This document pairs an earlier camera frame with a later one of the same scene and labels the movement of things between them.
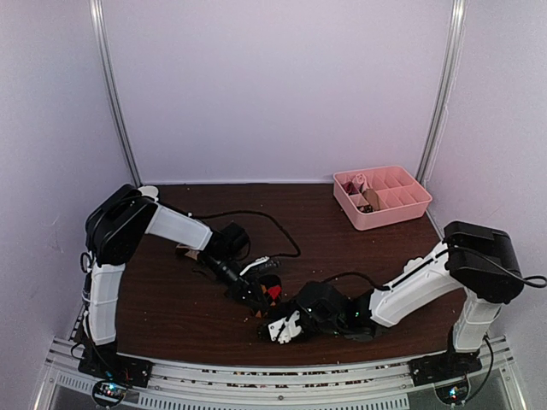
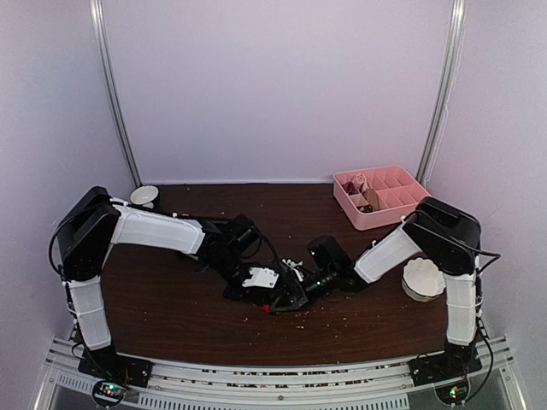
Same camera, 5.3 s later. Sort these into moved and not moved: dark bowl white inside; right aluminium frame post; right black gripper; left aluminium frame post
Moved: right black gripper
Not moved: right aluminium frame post; dark bowl white inside; left aluminium frame post
